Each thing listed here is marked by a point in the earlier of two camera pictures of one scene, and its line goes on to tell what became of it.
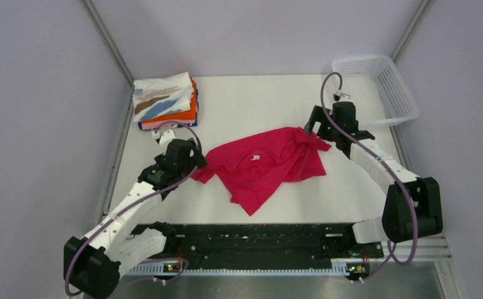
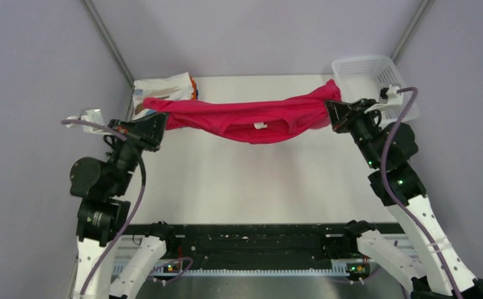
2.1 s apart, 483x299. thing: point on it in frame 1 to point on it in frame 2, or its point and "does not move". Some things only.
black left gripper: x=196 y=160 to x=147 y=131
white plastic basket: x=376 y=84 does not move
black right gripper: x=309 y=126 to x=338 y=110
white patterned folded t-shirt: x=156 y=97 does not move
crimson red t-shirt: x=255 y=167 to x=294 y=118
